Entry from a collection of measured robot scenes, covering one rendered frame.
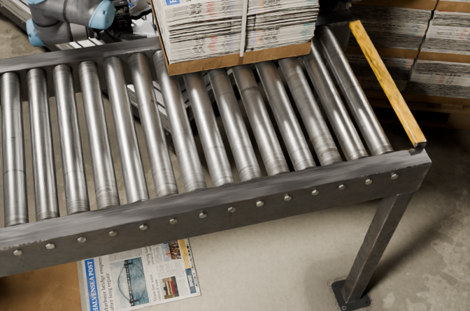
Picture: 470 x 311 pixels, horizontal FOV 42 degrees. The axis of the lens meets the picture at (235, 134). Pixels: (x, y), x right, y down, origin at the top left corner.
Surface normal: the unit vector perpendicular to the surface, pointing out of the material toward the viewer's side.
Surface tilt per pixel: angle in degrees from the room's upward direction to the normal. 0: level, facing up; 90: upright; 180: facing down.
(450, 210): 0
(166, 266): 0
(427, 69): 90
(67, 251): 90
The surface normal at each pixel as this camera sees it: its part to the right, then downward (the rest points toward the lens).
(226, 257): 0.04, -0.61
